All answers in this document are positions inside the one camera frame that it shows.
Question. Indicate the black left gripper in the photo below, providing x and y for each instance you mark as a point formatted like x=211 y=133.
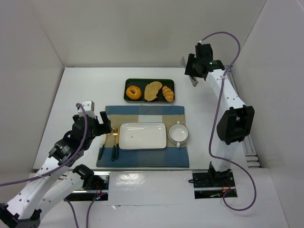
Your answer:
x=99 y=124

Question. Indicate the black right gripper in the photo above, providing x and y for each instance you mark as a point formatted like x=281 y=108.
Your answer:
x=190 y=65

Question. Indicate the stainless steel tongs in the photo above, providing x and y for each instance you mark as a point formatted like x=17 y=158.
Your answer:
x=192 y=79

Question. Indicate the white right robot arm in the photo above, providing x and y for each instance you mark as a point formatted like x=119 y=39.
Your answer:
x=216 y=81

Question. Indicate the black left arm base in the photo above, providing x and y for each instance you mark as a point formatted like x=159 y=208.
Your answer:
x=98 y=189

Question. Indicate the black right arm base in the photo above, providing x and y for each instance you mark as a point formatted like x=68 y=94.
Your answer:
x=213 y=184

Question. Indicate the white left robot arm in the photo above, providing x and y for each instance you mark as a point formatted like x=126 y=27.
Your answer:
x=52 y=183

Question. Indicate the speckled bread slice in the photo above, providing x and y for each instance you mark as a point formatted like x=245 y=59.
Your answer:
x=152 y=90

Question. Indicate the white rectangular plate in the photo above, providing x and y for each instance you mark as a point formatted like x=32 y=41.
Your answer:
x=142 y=136

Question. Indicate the striped croissant roll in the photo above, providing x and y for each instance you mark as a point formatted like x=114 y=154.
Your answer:
x=168 y=94

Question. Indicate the orange bagel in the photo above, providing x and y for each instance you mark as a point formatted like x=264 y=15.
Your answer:
x=133 y=92

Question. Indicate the white cup with dark rim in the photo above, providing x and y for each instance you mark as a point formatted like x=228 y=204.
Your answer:
x=178 y=134

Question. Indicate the gold fork green handle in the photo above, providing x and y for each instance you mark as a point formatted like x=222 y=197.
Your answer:
x=115 y=134

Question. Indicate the gold knife green handle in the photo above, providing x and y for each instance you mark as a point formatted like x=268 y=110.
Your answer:
x=117 y=145

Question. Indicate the gold spoon green handle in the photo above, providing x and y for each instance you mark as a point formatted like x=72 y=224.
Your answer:
x=101 y=149

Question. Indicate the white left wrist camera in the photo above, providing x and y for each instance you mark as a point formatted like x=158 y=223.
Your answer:
x=88 y=107

